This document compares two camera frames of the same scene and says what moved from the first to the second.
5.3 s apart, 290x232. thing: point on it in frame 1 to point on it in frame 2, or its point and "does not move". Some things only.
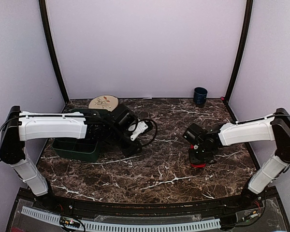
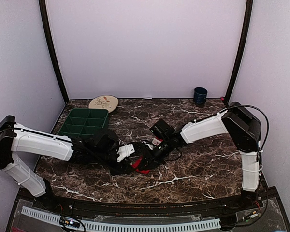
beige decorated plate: [104, 102] does not move
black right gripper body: [202, 155] to [157, 156]
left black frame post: [46, 28] does not move
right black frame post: [243, 47] does not move
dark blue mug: [199, 96] does not move
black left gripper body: [117, 137] to [100, 156]
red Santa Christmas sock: [198, 165] to [136, 163]
